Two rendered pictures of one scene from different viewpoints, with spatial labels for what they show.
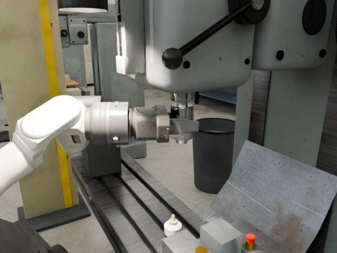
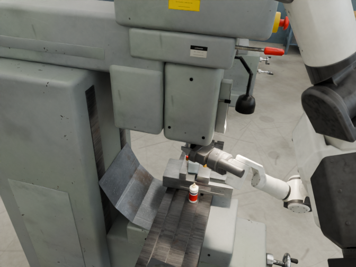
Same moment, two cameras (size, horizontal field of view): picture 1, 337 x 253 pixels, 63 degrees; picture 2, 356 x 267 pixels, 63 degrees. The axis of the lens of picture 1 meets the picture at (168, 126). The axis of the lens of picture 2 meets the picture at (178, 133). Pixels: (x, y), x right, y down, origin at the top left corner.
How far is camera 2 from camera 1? 1.55 m
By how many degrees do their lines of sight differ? 114
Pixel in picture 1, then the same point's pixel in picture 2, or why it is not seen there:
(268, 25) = not seen: hidden behind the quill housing
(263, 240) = (170, 166)
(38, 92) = not seen: outside the picture
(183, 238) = (202, 173)
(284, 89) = (105, 131)
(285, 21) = not seen: hidden behind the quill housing
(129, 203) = (180, 243)
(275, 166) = (116, 169)
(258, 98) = (98, 150)
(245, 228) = (168, 172)
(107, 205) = (194, 251)
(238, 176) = (115, 197)
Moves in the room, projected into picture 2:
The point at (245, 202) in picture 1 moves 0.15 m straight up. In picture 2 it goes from (128, 195) to (127, 171)
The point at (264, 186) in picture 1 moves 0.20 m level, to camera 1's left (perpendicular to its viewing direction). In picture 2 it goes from (123, 181) to (149, 204)
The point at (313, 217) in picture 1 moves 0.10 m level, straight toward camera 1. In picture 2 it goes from (135, 162) to (154, 160)
